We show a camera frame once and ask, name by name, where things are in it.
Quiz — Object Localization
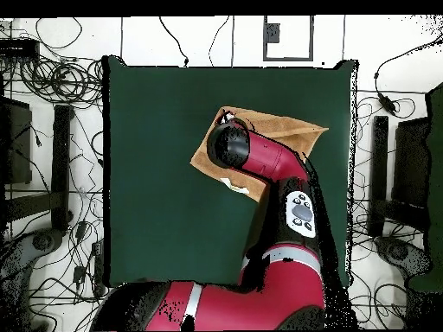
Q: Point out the thin black cable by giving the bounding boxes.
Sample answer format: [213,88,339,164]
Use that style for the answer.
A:
[208,16,232,67]
[158,16,190,67]

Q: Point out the grey chair base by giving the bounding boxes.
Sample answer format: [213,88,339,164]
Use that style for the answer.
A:
[0,227,66,288]
[375,236,433,278]

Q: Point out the black cable with adapter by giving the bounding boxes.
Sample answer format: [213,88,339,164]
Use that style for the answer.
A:
[373,34,443,116]

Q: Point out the dark green table cloth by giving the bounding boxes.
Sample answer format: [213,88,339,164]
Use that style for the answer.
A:
[102,54,360,288]

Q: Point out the long black stand bar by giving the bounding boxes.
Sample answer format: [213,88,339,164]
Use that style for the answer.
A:
[367,115,390,237]
[4,104,74,232]

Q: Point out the coiled black cables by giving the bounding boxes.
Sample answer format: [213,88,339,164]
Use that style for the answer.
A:
[18,56,104,105]

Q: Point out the grey square floor frame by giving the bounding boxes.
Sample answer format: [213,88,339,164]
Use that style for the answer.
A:
[262,15,315,62]

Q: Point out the large black box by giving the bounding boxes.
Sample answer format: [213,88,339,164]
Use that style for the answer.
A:
[393,116,431,209]
[0,96,33,185]

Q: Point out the dark green fabric panel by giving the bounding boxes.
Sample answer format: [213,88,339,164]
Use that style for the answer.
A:
[408,82,443,294]

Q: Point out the tan terry towel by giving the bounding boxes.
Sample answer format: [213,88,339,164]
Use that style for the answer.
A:
[189,105,330,203]

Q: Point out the black flat box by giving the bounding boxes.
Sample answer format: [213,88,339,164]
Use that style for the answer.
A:
[0,37,42,62]

